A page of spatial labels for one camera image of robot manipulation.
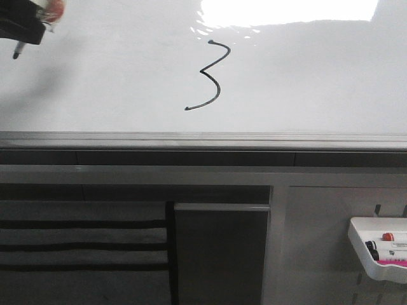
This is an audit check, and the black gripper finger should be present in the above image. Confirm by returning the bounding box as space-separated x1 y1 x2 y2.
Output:
1 0 46 44

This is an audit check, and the large whiteboard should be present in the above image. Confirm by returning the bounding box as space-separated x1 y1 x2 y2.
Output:
1 1 406 151

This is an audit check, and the grey fabric striped organizer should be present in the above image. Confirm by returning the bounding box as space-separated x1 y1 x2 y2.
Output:
1 201 179 304

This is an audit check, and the dark grey cabinet panel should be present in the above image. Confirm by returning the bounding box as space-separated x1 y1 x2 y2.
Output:
175 208 268 304

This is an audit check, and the grey pegboard panel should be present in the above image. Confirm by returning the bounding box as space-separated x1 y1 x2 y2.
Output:
279 187 406 304

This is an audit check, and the black capped marker lower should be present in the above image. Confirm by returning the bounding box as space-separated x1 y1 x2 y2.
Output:
369 249 407 262

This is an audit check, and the black capped marker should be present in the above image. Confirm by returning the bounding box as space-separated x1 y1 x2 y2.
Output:
369 249 407 262
365 241 406 251

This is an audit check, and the red capped marker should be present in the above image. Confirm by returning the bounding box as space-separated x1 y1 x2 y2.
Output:
382 232 407 242

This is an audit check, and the black capped marker upper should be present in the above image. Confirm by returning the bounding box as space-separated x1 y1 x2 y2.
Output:
365 241 406 251

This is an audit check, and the white plastic marker tray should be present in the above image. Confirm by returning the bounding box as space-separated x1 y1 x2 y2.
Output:
348 217 406 284

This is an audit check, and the pink eraser block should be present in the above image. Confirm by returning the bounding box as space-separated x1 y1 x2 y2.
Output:
377 260 407 267

